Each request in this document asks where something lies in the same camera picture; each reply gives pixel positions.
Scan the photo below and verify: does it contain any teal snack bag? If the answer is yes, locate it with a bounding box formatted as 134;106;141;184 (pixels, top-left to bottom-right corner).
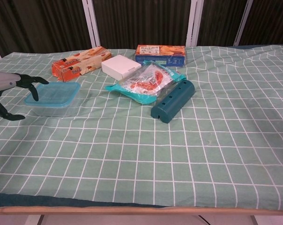
104;60;188;105

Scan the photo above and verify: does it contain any clear plastic container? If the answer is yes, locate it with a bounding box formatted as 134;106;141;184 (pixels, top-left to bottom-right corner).
24;92;82;118

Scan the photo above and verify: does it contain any dark teal half-cylinder holder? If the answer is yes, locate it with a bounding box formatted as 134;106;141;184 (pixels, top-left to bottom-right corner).
150;79;196;124

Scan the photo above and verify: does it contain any orange cracker box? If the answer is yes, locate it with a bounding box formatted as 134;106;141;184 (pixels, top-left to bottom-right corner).
52;46;112;82

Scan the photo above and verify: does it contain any small white cardboard box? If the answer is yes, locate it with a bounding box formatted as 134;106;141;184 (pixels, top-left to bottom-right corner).
101;55;142;80

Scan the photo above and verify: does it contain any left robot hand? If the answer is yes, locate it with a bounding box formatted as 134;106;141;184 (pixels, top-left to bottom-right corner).
0;72;50;121

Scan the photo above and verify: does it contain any blue and orange biscuit box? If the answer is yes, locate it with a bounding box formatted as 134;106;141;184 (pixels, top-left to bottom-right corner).
134;45;186;68

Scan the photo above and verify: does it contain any white table leg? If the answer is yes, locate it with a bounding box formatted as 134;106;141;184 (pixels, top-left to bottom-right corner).
250;215;265;225
24;214;45;225

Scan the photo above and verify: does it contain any dark pleated curtain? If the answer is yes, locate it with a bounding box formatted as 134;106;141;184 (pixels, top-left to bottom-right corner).
0;0;283;59

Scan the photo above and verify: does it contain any green checked tablecloth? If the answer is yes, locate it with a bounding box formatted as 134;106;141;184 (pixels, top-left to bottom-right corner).
0;44;283;210

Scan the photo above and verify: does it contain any translucent blue plastic lid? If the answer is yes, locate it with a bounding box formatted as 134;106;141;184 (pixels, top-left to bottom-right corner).
23;81;82;108

